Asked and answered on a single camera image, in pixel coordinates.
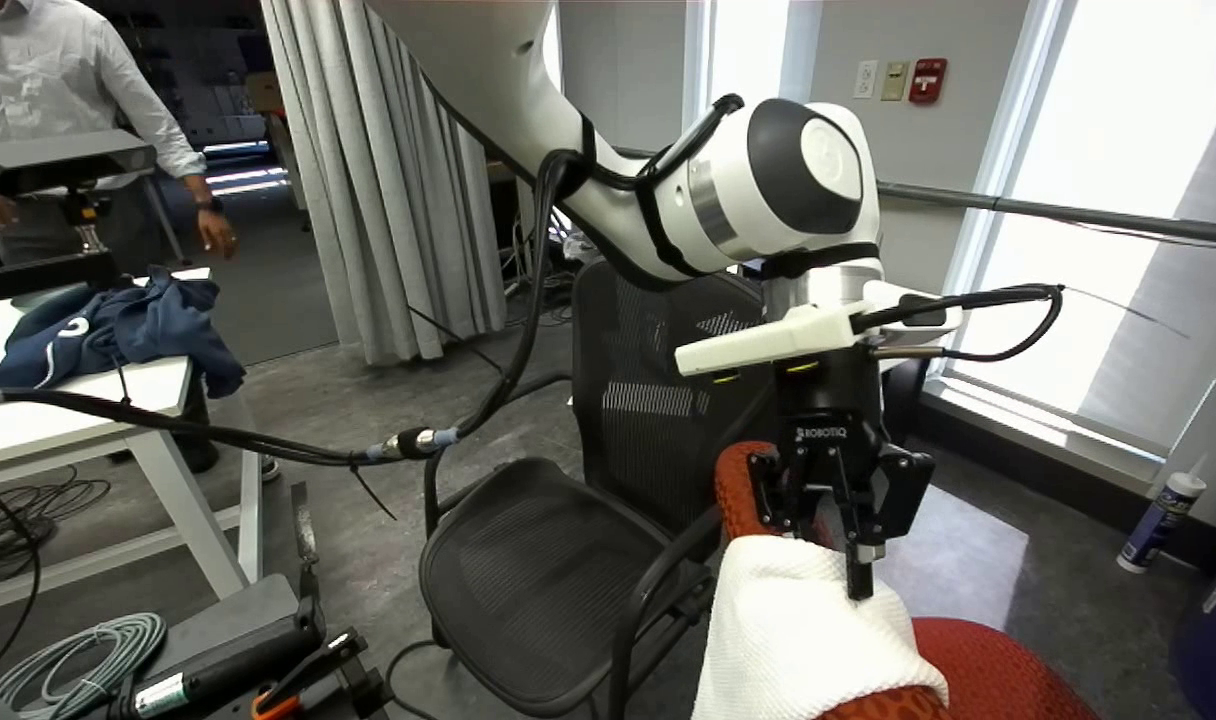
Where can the bright window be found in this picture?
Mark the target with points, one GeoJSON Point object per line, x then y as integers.
{"type": "Point", "coordinates": [1113, 132]}

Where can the blue garment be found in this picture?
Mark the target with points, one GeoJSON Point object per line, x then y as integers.
{"type": "Point", "coordinates": [101, 334]}

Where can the red fire alarm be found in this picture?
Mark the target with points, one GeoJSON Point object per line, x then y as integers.
{"type": "Point", "coordinates": [930, 82]}

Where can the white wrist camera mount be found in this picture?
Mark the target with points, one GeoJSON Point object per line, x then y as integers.
{"type": "Point", "coordinates": [768, 341]}

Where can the grey wall rail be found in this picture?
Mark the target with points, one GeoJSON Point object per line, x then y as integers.
{"type": "Point", "coordinates": [1063, 213]}

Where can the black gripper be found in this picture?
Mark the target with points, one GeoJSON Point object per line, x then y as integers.
{"type": "Point", "coordinates": [832, 461]}

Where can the person in white shirt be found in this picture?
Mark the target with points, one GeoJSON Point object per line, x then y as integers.
{"type": "Point", "coordinates": [50, 65]}

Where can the white towel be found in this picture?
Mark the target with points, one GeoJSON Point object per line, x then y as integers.
{"type": "Point", "coordinates": [793, 626]}

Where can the beige wall plate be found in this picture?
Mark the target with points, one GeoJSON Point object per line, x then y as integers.
{"type": "Point", "coordinates": [893, 82]}

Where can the white table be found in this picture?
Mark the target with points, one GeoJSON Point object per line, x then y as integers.
{"type": "Point", "coordinates": [72, 413]}

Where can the white switch plate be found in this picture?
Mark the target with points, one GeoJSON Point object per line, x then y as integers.
{"type": "Point", "coordinates": [866, 82]}

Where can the blue white spray canister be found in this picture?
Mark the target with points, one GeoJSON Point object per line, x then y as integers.
{"type": "Point", "coordinates": [1160, 523]}

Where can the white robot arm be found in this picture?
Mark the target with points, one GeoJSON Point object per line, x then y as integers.
{"type": "Point", "coordinates": [502, 82]}

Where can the dark grey laptop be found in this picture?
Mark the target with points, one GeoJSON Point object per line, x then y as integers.
{"type": "Point", "coordinates": [50, 159]}

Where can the black mesh office chair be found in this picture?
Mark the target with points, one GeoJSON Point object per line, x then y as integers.
{"type": "Point", "coordinates": [543, 586]}

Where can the grey metal base block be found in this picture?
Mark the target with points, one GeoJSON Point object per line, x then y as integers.
{"type": "Point", "coordinates": [234, 626]}

